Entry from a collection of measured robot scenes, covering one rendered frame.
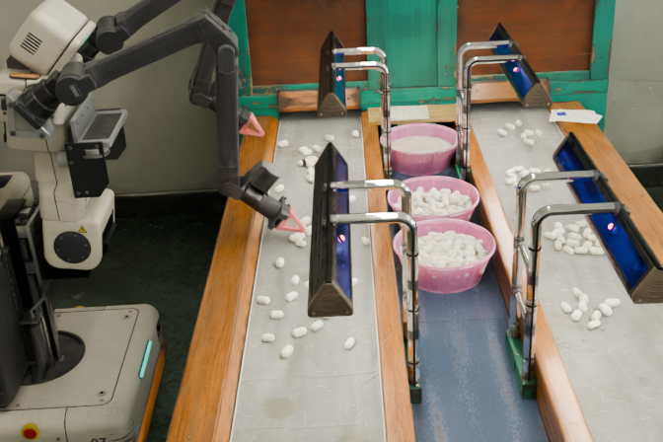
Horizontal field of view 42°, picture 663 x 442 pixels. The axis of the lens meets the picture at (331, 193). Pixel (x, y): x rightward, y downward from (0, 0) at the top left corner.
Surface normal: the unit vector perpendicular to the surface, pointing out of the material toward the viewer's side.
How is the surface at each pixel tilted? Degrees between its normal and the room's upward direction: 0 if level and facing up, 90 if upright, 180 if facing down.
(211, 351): 0
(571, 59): 90
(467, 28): 90
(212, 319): 0
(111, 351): 0
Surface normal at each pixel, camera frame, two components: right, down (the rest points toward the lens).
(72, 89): 0.11, 0.51
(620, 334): -0.05, -0.90
